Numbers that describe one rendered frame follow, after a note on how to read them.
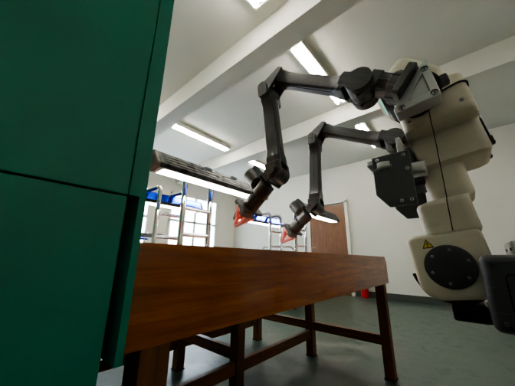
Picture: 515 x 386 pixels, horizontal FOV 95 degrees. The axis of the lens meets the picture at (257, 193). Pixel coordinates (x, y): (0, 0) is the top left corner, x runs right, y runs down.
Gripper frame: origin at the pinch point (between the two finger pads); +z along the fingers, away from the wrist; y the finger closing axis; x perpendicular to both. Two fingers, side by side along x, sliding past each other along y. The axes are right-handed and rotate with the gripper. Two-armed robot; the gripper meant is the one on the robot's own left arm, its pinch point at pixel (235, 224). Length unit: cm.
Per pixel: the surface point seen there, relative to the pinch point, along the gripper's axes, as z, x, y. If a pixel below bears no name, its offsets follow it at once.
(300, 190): 79, -297, -487
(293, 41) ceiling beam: -100, -160, -92
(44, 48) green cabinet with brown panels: -27, 1, 61
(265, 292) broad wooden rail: 1.0, 27.5, 3.5
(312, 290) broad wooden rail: 2.0, 28.7, -24.6
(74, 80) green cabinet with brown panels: -25, 3, 57
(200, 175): -3.6, -22.5, 9.1
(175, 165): -3.9, -23.1, 20.2
